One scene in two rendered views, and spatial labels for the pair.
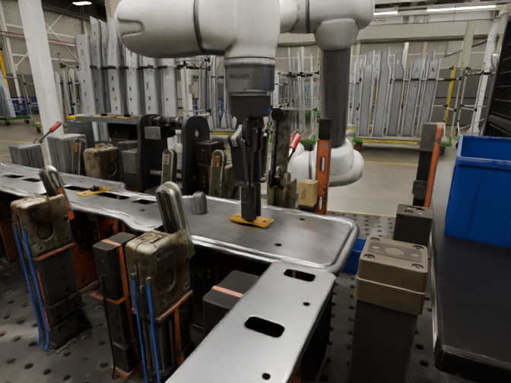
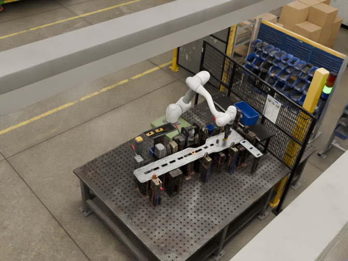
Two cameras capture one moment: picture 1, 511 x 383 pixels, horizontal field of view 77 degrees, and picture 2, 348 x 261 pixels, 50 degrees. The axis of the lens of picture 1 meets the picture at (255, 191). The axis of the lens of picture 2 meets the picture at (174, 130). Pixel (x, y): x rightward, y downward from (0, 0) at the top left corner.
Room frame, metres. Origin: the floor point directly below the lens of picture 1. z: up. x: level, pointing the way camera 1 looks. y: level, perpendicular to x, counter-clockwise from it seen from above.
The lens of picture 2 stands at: (-0.27, 3.22, 3.83)
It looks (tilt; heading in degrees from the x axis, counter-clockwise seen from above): 40 degrees down; 296
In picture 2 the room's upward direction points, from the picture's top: 6 degrees clockwise
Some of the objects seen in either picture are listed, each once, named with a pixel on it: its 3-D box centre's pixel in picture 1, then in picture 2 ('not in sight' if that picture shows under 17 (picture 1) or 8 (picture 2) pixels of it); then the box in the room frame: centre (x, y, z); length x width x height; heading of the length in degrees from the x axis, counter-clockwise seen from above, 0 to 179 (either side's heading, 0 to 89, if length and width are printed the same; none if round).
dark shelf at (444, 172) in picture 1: (491, 217); (242, 117); (0.60, -0.47, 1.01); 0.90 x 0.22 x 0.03; 153
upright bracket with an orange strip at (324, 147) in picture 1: (318, 226); not in sight; (0.70, -0.15, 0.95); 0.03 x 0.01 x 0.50; 63
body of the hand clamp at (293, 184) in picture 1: (280, 244); (215, 138); (0.76, -0.06, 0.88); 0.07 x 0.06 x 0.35; 153
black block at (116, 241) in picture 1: (125, 308); (219, 163); (0.54, 0.26, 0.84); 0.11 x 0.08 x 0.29; 153
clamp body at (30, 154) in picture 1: (34, 189); (138, 170); (1.23, 0.88, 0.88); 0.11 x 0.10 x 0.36; 153
